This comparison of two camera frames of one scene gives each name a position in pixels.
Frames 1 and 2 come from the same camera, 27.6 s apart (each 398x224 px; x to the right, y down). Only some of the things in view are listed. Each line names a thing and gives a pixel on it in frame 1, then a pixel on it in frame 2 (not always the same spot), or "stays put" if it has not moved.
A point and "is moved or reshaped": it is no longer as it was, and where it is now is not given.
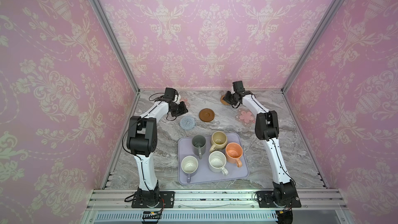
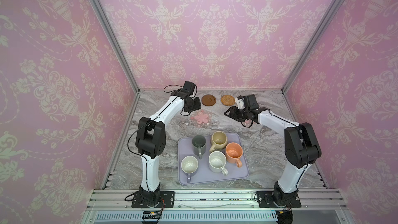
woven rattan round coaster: x=223 y=101 stays put
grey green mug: x=199 y=142 stays put
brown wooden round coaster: x=207 y=115 → x=208 y=100
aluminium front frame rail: x=217 y=199 stays put
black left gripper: x=182 y=111 → x=198 y=105
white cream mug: x=217 y=161 stays put
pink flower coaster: x=186 y=101 is moved or reshaped
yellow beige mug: x=219 y=140 stays put
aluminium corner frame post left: x=95 y=0 stays put
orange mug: x=233 y=152 stays put
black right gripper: x=230 y=99 → x=238 y=113
